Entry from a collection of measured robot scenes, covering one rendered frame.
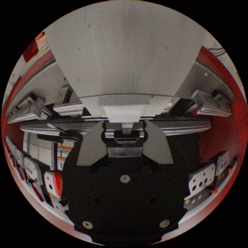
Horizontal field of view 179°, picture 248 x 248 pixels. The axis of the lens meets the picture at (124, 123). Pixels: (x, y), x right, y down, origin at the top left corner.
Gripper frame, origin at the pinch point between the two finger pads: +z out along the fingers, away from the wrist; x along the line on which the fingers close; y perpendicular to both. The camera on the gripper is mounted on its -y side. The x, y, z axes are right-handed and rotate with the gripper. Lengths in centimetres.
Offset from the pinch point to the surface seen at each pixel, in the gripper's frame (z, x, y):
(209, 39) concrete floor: 56, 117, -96
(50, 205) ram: -18.0, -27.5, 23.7
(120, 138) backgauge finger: 20.2, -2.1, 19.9
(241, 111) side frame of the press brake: 0, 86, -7
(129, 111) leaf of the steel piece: 7.6, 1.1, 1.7
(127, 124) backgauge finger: 12.3, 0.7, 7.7
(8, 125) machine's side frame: 13, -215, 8
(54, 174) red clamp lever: -7.0, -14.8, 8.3
